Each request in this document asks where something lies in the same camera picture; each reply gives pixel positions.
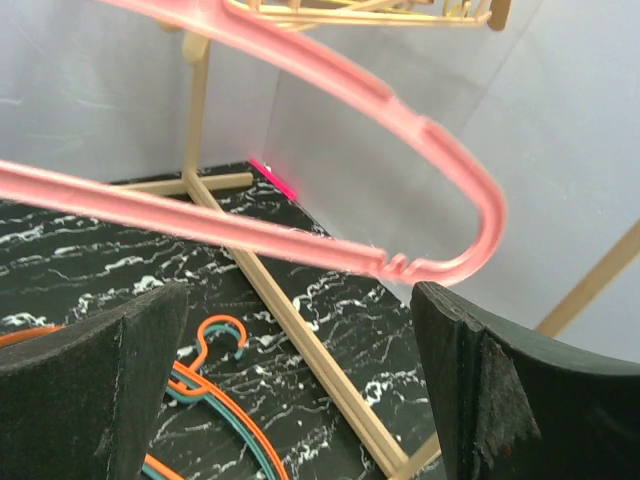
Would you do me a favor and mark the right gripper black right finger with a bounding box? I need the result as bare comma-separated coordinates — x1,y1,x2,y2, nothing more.
410,282,639,479

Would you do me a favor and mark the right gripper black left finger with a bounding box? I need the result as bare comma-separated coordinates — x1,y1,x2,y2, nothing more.
1,284,188,479

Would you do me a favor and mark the pink plastic hanger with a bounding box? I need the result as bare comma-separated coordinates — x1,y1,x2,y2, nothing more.
1,1,507,287

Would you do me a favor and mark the pink tape strip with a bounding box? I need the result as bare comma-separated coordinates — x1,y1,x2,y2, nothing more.
249,158,298,201

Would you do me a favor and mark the wooden garment rack frame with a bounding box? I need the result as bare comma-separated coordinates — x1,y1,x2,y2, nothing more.
117,34,639,479

